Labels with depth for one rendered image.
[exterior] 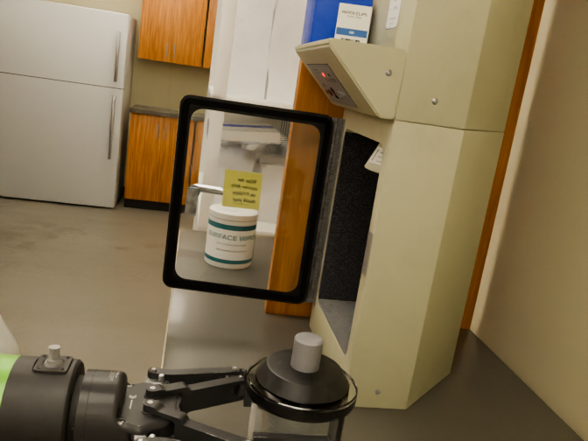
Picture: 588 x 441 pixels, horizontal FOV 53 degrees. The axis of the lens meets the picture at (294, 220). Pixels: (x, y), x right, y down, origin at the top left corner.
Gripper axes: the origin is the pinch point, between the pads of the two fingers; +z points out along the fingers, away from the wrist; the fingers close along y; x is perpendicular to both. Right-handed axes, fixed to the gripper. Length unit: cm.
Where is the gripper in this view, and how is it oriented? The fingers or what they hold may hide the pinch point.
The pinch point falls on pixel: (293, 420)
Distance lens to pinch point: 62.1
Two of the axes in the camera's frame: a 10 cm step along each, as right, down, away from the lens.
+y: -1.4, -2.5, 9.6
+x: -1.4, 9.6, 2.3
